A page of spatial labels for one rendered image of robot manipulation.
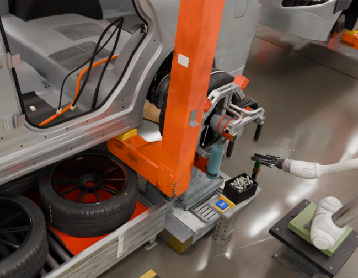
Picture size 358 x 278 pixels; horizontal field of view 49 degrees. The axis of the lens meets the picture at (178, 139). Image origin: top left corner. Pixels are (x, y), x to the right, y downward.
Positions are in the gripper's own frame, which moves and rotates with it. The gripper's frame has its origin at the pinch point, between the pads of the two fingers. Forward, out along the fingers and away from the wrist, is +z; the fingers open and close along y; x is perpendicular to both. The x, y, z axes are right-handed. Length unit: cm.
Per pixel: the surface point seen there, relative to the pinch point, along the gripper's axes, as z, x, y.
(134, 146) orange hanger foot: 66, -16, 53
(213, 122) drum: 28.3, -25.3, 10.4
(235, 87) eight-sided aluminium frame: 18, -48, -3
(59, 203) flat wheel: 76, 0, 112
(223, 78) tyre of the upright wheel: 25, -55, 1
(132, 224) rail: 44, 20, 85
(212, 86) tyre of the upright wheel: 27, -52, 12
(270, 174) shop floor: 29, 65, -82
